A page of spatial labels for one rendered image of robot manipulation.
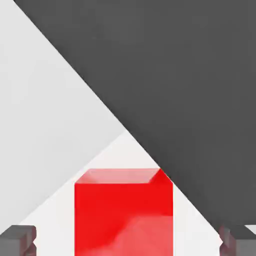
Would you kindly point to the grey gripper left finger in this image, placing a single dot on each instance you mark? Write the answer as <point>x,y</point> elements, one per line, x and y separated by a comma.
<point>16,242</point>

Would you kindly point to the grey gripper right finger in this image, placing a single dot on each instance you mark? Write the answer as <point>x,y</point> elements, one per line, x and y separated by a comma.
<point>240,244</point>

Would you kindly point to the small red cube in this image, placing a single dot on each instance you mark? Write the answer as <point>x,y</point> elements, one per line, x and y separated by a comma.
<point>123,216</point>

